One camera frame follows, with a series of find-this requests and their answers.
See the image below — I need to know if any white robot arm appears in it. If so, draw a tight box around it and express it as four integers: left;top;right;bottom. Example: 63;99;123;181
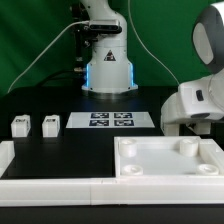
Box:
80;0;224;135

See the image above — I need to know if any white cable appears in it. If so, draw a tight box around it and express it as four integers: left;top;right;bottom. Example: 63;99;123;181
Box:
127;0;181;85
6;20;90;95

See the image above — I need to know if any white cable right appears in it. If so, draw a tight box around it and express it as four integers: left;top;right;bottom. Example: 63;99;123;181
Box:
127;0;181;85

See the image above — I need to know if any white U-shaped obstacle fence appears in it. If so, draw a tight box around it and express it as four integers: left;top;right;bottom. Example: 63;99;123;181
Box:
0;141;224;207

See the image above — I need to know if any white cable left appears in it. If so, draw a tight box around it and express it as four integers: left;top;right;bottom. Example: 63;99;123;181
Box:
6;20;90;95

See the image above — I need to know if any black camera stand pole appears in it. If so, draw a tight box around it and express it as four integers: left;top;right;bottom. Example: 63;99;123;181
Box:
70;3;87;75

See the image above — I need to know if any white square tabletop part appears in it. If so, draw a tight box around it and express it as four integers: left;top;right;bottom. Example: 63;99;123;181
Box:
114;136;224;177

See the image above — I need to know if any white sheet with AprilTags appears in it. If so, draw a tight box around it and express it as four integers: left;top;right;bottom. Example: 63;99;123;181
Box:
66;112;155;129

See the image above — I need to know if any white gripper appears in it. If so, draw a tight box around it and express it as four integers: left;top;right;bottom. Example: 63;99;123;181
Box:
160;75;224;136

